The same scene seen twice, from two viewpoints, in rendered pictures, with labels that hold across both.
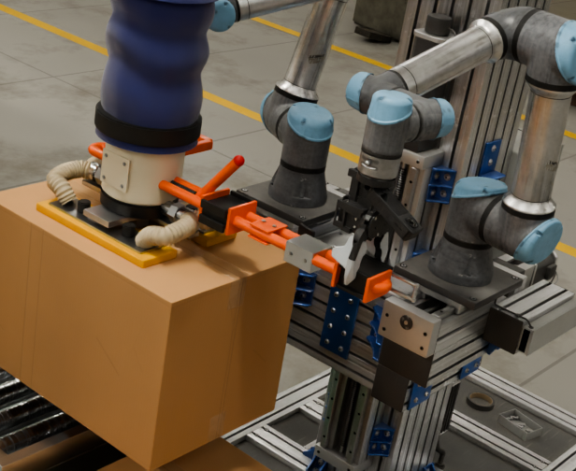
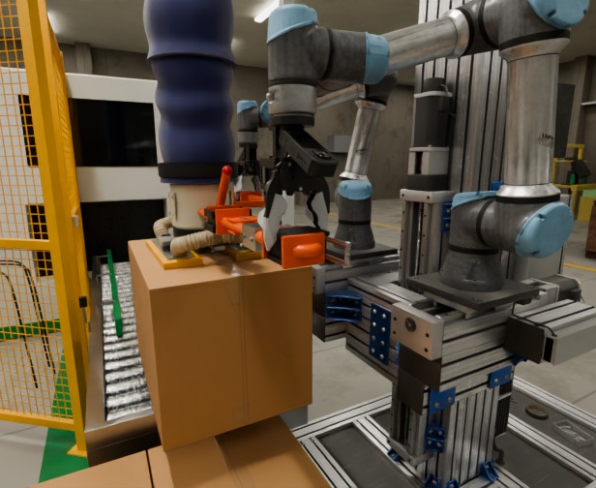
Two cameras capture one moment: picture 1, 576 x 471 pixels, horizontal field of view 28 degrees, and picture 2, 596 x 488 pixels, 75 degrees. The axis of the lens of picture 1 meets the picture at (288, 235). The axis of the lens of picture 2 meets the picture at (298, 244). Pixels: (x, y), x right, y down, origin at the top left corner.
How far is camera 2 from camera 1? 1.72 m
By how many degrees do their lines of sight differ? 27
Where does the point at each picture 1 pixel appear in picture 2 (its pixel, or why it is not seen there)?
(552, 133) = (539, 98)
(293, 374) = not seen: hidden behind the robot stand
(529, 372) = (580, 394)
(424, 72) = not seen: hidden behind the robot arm
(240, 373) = (261, 367)
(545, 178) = (540, 155)
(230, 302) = (230, 297)
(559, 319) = (589, 330)
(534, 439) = (586, 447)
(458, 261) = (461, 266)
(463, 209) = (460, 216)
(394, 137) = (290, 52)
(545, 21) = not seen: outside the picture
